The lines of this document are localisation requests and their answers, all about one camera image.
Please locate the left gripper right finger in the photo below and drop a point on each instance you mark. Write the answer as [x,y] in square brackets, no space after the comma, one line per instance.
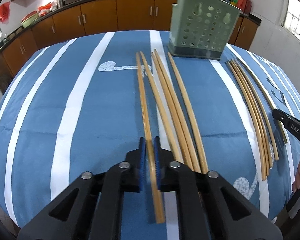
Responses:
[171,175]

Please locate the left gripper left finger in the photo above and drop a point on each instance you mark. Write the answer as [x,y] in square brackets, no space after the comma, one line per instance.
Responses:
[135,179]

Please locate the thin dark bamboo chopstick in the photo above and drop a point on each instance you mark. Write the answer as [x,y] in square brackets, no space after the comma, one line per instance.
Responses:
[266,95]

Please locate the brown lower kitchen cabinets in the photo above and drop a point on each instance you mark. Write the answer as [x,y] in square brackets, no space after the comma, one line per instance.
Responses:
[97,16]

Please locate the blue white striped tablecloth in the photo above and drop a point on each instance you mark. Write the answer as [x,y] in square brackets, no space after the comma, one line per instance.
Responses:
[73,112]

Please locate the green perforated utensil holder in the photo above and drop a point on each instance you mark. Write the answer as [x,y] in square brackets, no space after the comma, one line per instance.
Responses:
[201,28]

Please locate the green basin with red lid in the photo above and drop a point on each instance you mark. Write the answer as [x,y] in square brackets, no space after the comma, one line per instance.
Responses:
[28,19]

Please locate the window with metal frame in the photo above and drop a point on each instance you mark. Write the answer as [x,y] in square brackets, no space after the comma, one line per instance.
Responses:
[291,19]

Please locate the red plastic bag on wall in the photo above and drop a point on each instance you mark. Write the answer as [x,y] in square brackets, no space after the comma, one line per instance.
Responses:
[4,12]

